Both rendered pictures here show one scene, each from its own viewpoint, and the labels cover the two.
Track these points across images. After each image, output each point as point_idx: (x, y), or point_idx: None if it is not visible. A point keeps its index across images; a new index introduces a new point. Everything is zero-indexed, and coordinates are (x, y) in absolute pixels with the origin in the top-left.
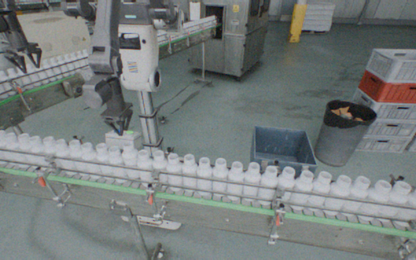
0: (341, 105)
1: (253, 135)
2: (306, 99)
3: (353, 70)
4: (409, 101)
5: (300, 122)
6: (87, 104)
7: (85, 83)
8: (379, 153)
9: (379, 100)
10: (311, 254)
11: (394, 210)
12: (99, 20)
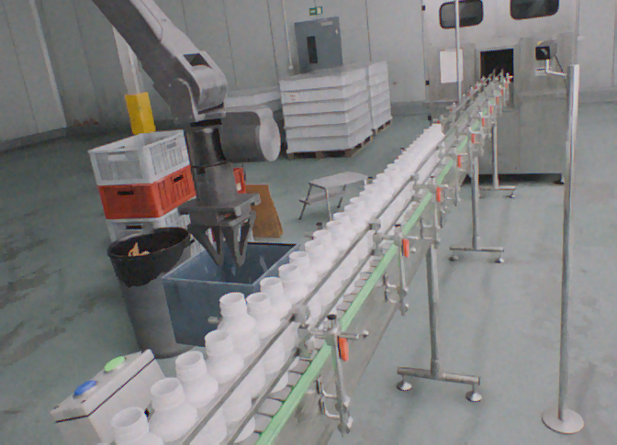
0: (122, 250)
1: (170, 298)
2: (0, 317)
3: (5, 238)
4: (184, 199)
5: (56, 347)
6: (265, 156)
7: (251, 110)
8: None
9: (159, 213)
10: (336, 431)
11: (404, 193)
12: (151, 10)
